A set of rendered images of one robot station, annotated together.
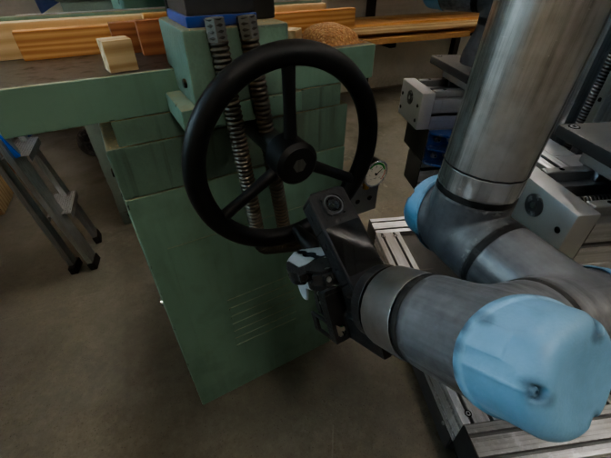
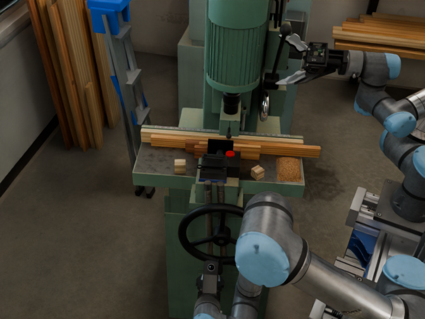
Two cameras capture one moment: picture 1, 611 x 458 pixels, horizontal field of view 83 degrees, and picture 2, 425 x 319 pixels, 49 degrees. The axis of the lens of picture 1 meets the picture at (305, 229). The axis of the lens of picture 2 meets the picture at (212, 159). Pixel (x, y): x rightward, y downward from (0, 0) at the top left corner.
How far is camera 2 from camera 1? 1.17 m
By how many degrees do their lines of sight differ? 25
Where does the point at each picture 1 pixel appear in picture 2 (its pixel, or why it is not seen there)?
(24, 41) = (153, 140)
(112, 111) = (170, 185)
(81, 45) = (172, 144)
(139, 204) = (169, 215)
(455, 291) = (205, 308)
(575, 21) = not seen: hidden behind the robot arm
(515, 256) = (236, 311)
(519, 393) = not seen: outside the picture
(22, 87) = (144, 173)
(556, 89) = not seen: hidden behind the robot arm
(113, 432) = (121, 303)
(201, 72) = (199, 194)
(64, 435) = (100, 292)
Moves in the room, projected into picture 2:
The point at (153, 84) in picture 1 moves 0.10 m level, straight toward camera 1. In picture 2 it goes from (188, 180) to (181, 200)
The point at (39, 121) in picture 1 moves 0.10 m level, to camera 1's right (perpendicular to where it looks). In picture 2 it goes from (145, 183) to (168, 194)
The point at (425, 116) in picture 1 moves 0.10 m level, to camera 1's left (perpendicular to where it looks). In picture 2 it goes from (351, 220) to (326, 209)
